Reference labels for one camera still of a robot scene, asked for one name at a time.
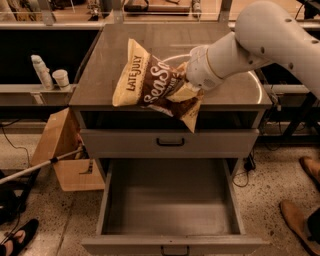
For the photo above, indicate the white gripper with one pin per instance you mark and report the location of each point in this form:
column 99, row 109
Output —
column 199, row 67

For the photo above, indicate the brown Late July chip bag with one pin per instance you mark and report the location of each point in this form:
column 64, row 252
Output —
column 146, row 81

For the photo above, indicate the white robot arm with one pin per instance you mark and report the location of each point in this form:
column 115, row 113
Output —
column 264, row 33

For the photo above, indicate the grey drawer cabinet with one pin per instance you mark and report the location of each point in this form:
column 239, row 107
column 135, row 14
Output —
column 229, row 116

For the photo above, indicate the closed grey top drawer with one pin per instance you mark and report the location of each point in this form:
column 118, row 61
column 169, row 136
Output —
column 226, row 143

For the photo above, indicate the open grey middle drawer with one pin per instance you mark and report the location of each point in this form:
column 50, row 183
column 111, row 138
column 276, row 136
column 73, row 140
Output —
column 169, row 207

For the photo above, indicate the white ceramic bowl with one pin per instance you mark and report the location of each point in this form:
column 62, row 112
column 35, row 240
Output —
column 176, row 59

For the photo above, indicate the cardboard box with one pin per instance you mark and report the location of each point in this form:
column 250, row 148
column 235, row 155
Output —
column 60, row 136

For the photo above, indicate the white spray bottle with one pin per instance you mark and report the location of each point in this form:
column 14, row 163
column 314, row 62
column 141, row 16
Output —
column 42, row 72

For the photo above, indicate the tan leather shoe far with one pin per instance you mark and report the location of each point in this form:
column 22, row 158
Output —
column 311, row 167

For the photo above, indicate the tan leather shoe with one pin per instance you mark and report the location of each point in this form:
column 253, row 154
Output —
column 307, row 229
column 311, row 167

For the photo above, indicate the tan leather shoe near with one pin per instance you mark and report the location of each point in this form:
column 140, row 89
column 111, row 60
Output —
column 307, row 229

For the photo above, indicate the white stick with black band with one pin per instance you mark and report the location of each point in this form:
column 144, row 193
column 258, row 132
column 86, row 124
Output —
column 38, row 166

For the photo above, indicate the black slip-on shoe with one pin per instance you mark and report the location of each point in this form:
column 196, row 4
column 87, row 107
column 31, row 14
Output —
column 16, row 242

